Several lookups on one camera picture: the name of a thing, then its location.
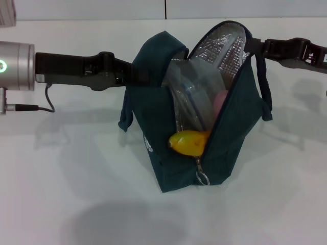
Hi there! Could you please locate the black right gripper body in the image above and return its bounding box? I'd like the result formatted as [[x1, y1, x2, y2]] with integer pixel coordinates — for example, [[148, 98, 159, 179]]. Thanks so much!
[[265, 37, 327, 75]]

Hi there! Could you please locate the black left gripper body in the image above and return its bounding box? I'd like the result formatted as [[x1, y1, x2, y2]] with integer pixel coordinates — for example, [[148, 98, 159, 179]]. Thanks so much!
[[35, 51, 128, 91]]

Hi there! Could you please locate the clear food container blue seal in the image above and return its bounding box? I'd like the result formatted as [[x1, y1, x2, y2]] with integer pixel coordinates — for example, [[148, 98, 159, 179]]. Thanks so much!
[[170, 60, 215, 131]]

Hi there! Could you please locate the pink peach toy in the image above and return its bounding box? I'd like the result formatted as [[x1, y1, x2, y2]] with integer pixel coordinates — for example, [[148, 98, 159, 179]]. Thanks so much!
[[213, 90, 228, 120]]

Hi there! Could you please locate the yellow banana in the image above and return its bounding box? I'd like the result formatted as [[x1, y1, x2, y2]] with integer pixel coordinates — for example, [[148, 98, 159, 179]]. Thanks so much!
[[168, 129, 212, 156]]

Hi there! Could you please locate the dark teal insulated lunch bag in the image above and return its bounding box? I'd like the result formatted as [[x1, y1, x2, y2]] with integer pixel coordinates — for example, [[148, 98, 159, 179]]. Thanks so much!
[[118, 20, 273, 194]]

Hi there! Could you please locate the left arm grey cable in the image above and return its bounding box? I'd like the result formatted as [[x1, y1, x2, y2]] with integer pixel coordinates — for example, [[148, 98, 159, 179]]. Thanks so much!
[[5, 84, 56, 114]]

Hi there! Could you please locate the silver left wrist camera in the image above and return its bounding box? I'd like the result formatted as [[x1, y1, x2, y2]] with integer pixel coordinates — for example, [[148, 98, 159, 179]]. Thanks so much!
[[0, 0, 17, 26]]

